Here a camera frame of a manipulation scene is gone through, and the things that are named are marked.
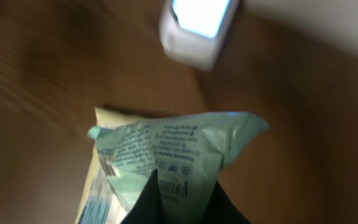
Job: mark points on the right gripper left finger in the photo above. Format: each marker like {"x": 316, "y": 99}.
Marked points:
{"x": 148, "y": 207}

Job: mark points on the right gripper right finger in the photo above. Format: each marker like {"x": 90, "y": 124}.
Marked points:
{"x": 221, "y": 210}

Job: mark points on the yellow snack bag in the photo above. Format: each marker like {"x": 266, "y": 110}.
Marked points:
{"x": 99, "y": 204}

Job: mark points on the green snack packet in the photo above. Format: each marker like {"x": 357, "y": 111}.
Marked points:
{"x": 188, "y": 152}

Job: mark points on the white barcode scanner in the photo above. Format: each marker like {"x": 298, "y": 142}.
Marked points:
{"x": 193, "y": 31}

